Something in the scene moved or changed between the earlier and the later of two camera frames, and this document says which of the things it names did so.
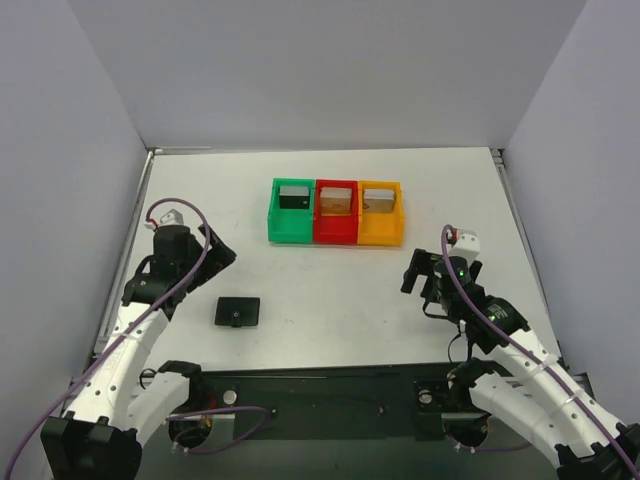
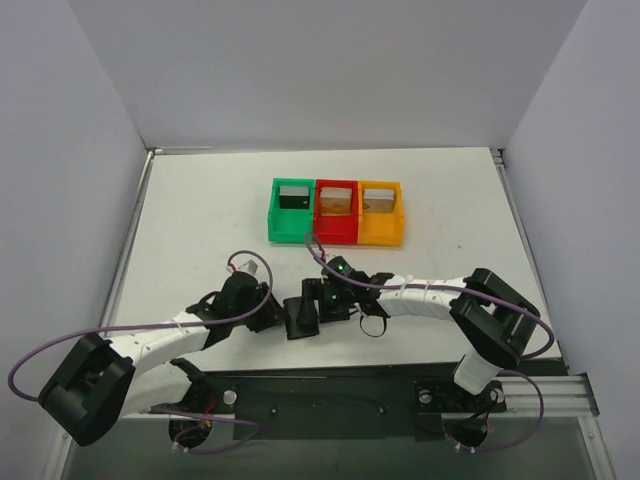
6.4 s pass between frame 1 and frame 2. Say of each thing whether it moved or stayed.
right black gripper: moved
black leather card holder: moved
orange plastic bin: stayed
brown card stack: stayed
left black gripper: moved
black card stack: stayed
